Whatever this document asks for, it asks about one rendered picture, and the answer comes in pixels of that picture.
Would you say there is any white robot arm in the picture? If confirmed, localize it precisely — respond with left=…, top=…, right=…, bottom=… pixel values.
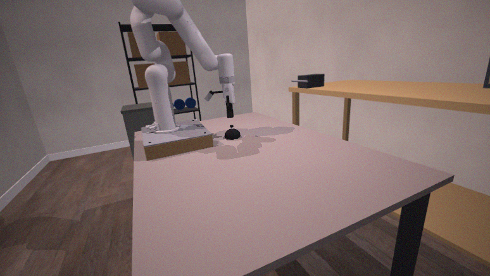
left=130, top=0, right=235, bottom=134

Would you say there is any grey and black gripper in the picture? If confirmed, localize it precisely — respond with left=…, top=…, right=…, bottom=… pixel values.
left=222, top=82, right=235, bottom=118

